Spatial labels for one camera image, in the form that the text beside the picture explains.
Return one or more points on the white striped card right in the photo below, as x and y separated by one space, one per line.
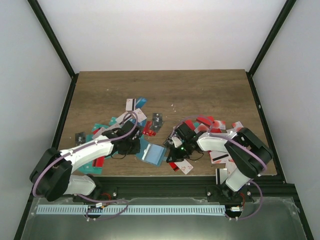
218 157

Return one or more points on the black vip card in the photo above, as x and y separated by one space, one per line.
80 138
157 119

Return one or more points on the white card with black stripe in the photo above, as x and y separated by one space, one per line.
130 104

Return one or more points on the teal card front left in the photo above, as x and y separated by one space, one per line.
89 169

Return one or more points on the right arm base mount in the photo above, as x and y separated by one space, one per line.
224 195

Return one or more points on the white floral card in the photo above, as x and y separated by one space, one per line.
140 115
184 166

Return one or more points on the white floral card front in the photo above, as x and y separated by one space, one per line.
184 166

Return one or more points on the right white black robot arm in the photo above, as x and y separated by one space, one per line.
248 152

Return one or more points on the black VIP card left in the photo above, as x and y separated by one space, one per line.
80 138

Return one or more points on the black VIP card upper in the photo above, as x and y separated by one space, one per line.
157 119

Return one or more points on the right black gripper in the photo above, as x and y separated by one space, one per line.
174 156

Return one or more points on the red card front left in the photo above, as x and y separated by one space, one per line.
98 162

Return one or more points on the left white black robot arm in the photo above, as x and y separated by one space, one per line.
53 176

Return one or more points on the blue card top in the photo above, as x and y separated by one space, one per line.
140 102

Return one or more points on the blue leather card holder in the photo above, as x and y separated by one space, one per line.
151 153

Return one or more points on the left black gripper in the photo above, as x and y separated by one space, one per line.
135 151

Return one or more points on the red VIP card centre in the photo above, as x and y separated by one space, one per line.
150 129

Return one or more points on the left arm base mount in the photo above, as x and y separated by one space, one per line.
105 194

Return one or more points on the white striped card edge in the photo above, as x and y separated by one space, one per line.
221 174

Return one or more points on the light blue slotted cable duct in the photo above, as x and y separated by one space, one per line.
202 210

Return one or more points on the white card red circles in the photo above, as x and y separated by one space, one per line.
237 126

